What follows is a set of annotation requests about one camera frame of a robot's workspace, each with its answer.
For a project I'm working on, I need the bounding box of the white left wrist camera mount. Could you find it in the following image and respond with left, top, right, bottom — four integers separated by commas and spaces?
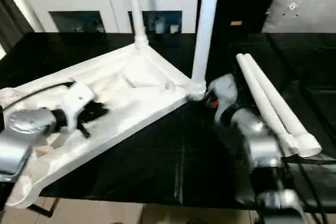
62, 81, 97, 133

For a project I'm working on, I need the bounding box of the black metal table frame leg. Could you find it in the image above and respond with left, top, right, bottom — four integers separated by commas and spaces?
28, 197, 60, 219

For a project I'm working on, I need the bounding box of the black work mat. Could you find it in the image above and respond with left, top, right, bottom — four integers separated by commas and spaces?
0, 31, 336, 210

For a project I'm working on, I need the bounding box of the black furniture with yellow label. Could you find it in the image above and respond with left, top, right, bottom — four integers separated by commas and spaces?
217, 0, 277, 35

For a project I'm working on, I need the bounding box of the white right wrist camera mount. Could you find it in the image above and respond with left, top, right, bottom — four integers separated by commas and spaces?
209, 73, 239, 116

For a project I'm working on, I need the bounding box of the white glass-door cabinet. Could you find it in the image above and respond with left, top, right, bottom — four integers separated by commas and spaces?
26, 0, 200, 35

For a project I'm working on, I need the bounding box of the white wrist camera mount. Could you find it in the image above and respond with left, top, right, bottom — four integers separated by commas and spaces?
62, 81, 97, 133
209, 73, 239, 116

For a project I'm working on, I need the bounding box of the grey curtain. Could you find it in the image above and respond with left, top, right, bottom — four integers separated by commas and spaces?
0, 0, 35, 52

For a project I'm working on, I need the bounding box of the white plastic table leg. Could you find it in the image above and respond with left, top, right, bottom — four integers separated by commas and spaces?
187, 0, 222, 102
125, 0, 150, 49
235, 54, 300, 157
243, 53, 323, 158

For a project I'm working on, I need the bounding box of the white plastic table top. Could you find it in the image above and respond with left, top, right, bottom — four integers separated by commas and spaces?
0, 42, 208, 208

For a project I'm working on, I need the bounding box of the grey cushion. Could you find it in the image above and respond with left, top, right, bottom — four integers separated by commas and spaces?
261, 0, 336, 35

